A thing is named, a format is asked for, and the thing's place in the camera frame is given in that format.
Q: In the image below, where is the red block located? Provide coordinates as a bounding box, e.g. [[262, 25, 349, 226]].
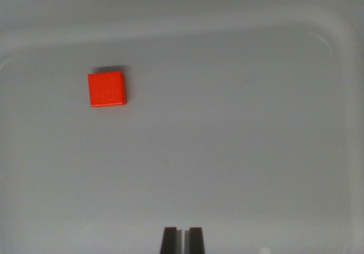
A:
[[87, 71, 127, 108]]

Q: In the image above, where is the white plastic bin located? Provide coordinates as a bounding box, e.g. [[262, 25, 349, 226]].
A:
[[0, 0, 364, 254]]

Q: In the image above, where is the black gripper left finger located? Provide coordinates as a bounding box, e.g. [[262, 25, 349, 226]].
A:
[[160, 226, 183, 254]]

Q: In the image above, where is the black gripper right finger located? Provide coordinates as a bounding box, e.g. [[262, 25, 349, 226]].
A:
[[184, 227, 206, 254]]

